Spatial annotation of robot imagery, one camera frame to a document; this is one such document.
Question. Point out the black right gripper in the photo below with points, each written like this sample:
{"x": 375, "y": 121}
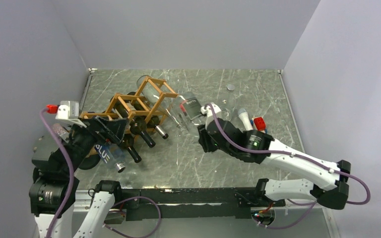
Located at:
{"x": 204, "y": 140}

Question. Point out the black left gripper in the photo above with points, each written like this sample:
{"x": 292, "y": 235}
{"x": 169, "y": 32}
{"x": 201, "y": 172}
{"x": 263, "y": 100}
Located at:
{"x": 112, "y": 131}

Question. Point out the dark green wine bottle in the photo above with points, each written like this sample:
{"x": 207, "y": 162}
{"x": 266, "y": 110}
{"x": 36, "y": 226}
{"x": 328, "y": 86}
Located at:
{"x": 137, "y": 125}

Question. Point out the blue square glass bottle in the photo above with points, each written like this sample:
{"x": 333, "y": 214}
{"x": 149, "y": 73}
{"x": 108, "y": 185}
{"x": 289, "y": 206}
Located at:
{"x": 112, "y": 156}

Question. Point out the small clear bottle silver cap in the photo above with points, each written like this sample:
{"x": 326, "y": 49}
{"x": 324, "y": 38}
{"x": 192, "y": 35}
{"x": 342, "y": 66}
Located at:
{"x": 186, "y": 108}

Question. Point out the green wine bottle gold neck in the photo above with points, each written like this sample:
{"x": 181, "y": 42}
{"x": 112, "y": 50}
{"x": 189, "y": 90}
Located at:
{"x": 154, "y": 122}

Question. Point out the clear glass bottle top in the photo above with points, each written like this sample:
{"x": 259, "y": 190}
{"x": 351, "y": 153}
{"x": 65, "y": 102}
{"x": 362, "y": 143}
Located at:
{"x": 159, "y": 94}

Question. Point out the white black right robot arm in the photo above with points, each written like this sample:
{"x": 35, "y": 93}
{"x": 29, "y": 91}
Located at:
{"x": 319, "y": 180}

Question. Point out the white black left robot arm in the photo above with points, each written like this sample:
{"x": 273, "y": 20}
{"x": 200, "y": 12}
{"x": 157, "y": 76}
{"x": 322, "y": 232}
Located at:
{"x": 54, "y": 185}

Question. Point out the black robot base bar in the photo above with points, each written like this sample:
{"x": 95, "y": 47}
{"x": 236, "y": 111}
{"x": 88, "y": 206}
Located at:
{"x": 152, "y": 203}

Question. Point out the wooden wine rack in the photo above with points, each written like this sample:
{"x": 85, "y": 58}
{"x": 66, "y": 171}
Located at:
{"x": 127, "y": 100}

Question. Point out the red toy block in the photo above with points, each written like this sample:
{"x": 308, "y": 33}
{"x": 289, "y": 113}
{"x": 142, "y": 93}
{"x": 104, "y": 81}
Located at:
{"x": 259, "y": 124}

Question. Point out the grey microphone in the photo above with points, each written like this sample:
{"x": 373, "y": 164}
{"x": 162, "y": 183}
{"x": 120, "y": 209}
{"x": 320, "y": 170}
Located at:
{"x": 61, "y": 132}

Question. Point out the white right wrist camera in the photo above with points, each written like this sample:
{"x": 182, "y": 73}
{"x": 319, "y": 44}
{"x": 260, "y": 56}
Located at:
{"x": 210, "y": 111}

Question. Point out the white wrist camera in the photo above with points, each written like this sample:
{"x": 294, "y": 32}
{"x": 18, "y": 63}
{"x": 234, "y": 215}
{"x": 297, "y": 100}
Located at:
{"x": 67, "y": 112}
{"x": 210, "y": 111}

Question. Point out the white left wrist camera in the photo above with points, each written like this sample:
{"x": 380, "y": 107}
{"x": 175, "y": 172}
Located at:
{"x": 67, "y": 112}

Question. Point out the aluminium table edge rail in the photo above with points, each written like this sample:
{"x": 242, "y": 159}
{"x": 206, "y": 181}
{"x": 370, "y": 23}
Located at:
{"x": 280, "y": 74}

